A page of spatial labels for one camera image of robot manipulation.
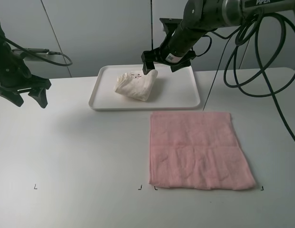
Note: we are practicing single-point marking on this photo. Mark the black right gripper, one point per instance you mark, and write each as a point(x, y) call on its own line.
point(168, 54)

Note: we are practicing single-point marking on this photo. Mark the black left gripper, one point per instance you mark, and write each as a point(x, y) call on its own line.
point(16, 78)

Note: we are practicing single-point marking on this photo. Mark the white textured towel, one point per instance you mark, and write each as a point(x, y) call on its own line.
point(136, 85)

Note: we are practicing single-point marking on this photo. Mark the pink textured towel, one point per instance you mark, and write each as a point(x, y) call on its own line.
point(198, 150)

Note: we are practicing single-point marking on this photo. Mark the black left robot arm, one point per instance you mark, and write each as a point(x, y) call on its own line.
point(6, 53)

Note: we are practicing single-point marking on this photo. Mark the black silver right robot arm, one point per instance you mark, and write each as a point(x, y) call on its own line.
point(199, 18)

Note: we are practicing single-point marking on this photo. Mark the white rectangular plastic tray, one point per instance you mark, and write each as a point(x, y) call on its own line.
point(176, 90)

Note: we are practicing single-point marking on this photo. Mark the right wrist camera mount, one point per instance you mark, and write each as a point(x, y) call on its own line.
point(169, 25)

